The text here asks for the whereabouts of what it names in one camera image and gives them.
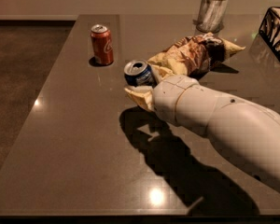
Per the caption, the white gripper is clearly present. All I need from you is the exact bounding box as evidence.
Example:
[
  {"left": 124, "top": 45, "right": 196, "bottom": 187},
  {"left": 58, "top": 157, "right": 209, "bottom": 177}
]
[{"left": 124, "top": 64, "right": 199, "bottom": 125}]

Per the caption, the blue pepsi can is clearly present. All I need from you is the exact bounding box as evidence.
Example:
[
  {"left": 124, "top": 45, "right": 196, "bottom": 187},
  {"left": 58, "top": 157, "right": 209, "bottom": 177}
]
[{"left": 124, "top": 60, "right": 156, "bottom": 87}]

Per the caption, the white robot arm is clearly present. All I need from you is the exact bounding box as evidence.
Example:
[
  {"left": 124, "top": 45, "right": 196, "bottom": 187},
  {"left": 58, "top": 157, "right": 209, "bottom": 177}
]
[{"left": 124, "top": 61, "right": 280, "bottom": 193}]

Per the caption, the orange soda can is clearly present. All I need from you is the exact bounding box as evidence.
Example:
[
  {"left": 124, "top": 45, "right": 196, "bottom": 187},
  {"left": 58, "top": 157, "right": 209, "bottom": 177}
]
[{"left": 91, "top": 24, "right": 114, "bottom": 65}]

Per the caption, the yellow brown chip bag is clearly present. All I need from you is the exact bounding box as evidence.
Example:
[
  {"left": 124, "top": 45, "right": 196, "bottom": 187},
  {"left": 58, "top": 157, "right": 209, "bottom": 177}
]
[{"left": 148, "top": 33, "right": 245, "bottom": 77}]

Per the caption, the metal mesh cup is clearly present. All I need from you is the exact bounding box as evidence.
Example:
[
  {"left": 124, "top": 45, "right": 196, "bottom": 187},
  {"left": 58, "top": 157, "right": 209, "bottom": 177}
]
[{"left": 196, "top": 0, "right": 229, "bottom": 33}]

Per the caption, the black wire napkin holder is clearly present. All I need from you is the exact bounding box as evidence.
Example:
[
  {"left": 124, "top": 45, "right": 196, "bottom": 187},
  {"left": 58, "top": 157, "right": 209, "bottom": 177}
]
[{"left": 259, "top": 7, "right": 280, "bottom": 62}]

